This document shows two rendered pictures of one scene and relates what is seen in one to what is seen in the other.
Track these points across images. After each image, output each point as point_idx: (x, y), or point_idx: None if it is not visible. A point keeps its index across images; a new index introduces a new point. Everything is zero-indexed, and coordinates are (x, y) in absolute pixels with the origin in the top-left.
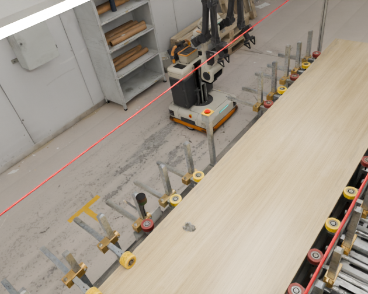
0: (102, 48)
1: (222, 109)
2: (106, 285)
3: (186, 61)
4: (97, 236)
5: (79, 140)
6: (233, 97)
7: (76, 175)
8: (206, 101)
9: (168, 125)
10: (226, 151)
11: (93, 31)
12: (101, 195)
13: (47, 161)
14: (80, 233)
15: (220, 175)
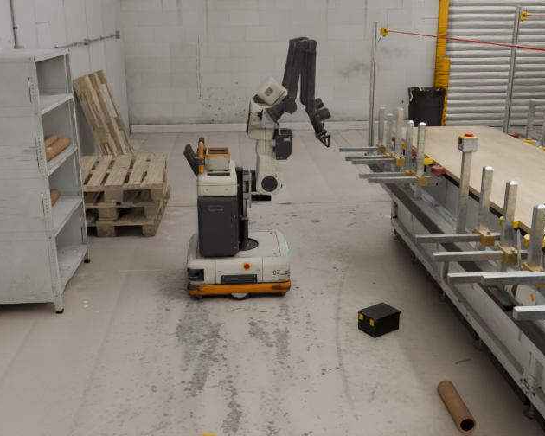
0: (30, 167)
1: (286, 247)
2: None
3: (225, 166)
4: None
5: (10, 384)
6: (376, 177)
7: (99, 429)
8: (248, 245)
9: (190, 306)
10: (447, 228)
11: (11, 130)
12: (213, 430)
13: None
14: None
15: (530, 214)
